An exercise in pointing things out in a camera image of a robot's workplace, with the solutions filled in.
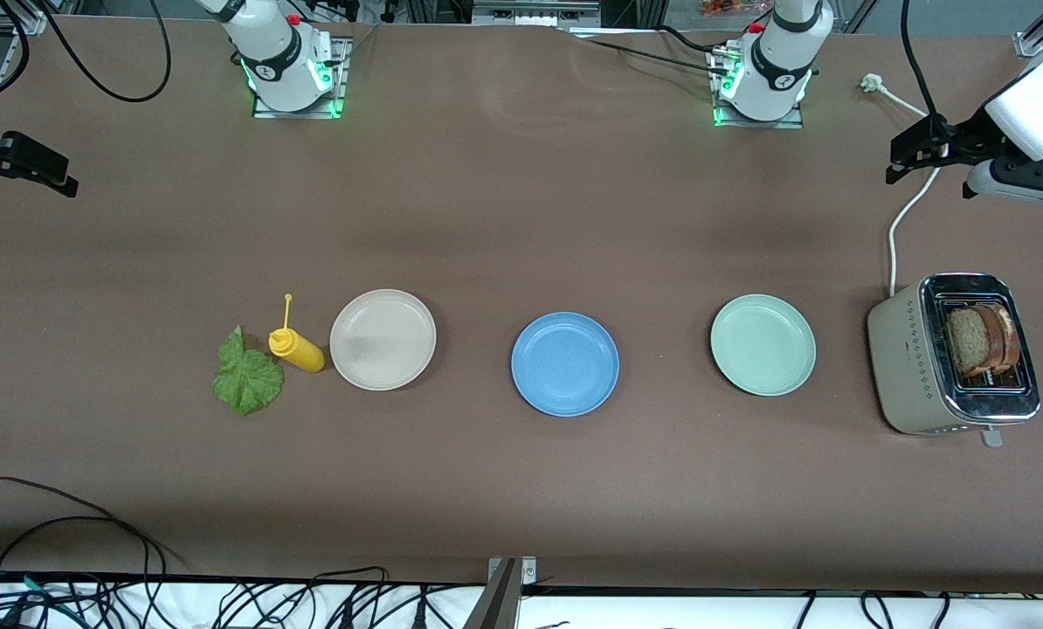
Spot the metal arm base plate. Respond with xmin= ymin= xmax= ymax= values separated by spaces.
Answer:
xmin=252 ymin=37 xmax=349 ymax=120
xmin=709 ymin=48 xmax=806 ymax=130

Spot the toasted bread slice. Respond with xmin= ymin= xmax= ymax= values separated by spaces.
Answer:
xmin=946 ymin=306 xmax=996 ymax=379
xmin=976 ymin=302 xmax=1023 ymax=375

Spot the silver metal bracket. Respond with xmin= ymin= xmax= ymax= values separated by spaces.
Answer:
xmin=487 ymin=556 xmax=538 ymax=586

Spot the long black cable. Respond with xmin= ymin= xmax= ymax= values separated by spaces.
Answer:
xmin=0 ymin=476 xmax=192 ymax=573

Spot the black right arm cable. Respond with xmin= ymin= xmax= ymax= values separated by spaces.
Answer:
xmin=0 ymin=0 xmax=174 ymax=114

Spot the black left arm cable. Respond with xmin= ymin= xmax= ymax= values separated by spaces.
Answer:
xmin=899 ymin=0 xmax=949 ymax=123

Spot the thin black cable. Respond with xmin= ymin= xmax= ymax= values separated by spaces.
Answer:
xmin=584 ymin=38 xmax=725 ymax=78

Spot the beige plate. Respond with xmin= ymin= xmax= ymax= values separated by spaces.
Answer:
xmin=329 ymin=288 xmax=438 ymax=392

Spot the yellow mustard squeeze bottle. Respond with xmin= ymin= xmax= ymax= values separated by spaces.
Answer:
xmin=268 ymin=294 xmax=326 ymax=375

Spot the mint green plate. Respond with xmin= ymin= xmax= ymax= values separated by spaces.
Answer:
xmin=709 ymin=294 xmax=818 ymax=397

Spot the grey power strip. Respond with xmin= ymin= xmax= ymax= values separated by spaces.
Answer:
xmin=472 ymin=0 xmax=602 ymax=27

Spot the green lettuce leaf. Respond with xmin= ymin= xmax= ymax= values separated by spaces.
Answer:
xmin=211 ymin=325 xmax=286 ymax=417

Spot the beige chrome toaster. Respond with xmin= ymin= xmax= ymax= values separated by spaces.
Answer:
xmin=867 ymin=273 xmax=1041 ymax=448

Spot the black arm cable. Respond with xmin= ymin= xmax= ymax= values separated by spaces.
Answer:
xmin=899 ymin=0 xmax=949 ymax=123
xmin=0 ymin=0 xmax=174 ymax=114

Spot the dark grey metal post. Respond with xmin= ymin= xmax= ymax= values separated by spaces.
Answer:
xmin=462 ymin=559 xmax=522 ymax=629

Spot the blue plate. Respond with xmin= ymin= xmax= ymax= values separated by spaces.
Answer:
xmin=510 ymin=311 xmax=620 ymax=418

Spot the white toaster power cable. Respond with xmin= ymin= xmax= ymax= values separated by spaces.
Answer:
xmin=860 ymin=73 xmax=946 ymax=298

